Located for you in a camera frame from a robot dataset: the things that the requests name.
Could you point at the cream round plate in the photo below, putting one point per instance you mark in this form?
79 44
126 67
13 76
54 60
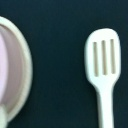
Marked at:
27 70

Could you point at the black table mat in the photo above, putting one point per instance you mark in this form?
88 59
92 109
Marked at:
56 31

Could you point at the pink pot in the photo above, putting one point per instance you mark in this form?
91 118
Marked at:
11 73

